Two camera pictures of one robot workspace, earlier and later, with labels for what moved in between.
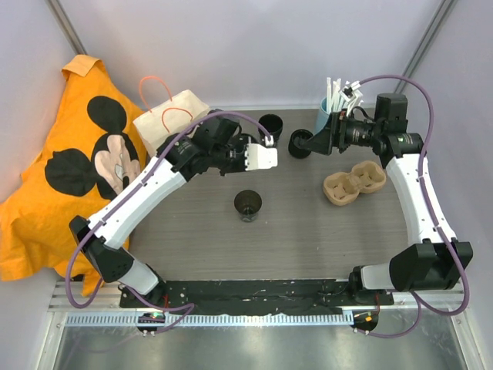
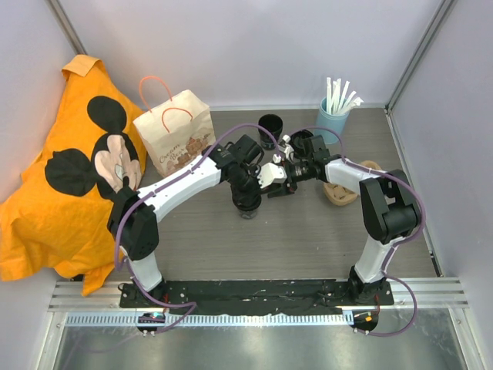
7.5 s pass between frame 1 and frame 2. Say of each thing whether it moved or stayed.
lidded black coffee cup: stayed
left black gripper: moved
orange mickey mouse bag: stayed
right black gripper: moved
